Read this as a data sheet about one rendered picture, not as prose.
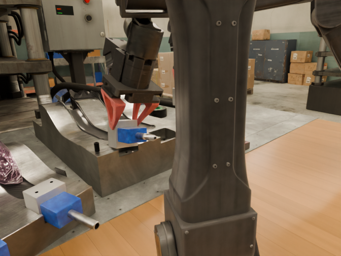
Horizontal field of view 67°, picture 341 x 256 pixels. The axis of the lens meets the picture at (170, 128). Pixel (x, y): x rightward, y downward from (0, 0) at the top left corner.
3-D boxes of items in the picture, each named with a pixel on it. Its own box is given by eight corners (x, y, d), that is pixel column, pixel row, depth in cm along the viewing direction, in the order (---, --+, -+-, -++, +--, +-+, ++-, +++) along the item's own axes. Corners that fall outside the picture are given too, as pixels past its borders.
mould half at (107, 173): (194, 159, 67) (194, 108, 63) (102, 198, 51) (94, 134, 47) (105, 121, 103) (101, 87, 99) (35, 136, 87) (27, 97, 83)
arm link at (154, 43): (122, 50, 48) (130, 11, 45) (150, 56, 50) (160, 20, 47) (126, 61, 43) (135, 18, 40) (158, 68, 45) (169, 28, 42)
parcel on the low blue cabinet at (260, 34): (270, 39, 721) (271, 29, 712) (263, 40, 703) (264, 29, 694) (258, 40, 754) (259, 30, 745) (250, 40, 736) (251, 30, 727)
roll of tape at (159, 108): (145, 118, 106) (144, 109, 105) (151, 113, 113) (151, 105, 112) (163, 119, 103) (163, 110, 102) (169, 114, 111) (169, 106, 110)
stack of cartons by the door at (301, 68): (326, 86, 631) (331, 50, 605) (319, 87, 614) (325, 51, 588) (293, 82, 699) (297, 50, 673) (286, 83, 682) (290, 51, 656)
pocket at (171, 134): (177, 146, 62) (177, 131, 61) (160, 152, 59) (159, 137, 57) (165, 141, 65) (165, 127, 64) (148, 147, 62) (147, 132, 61)
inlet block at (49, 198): (111, 231, 38) (108, 199, 36) (84, 254, 34) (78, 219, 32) (57, 204, 44) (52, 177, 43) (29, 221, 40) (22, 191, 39)
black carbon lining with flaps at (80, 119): (160, 134, 65) (159, 97, 63) (102, 152, 56) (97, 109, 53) (99, 110, 91) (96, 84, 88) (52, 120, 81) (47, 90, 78)
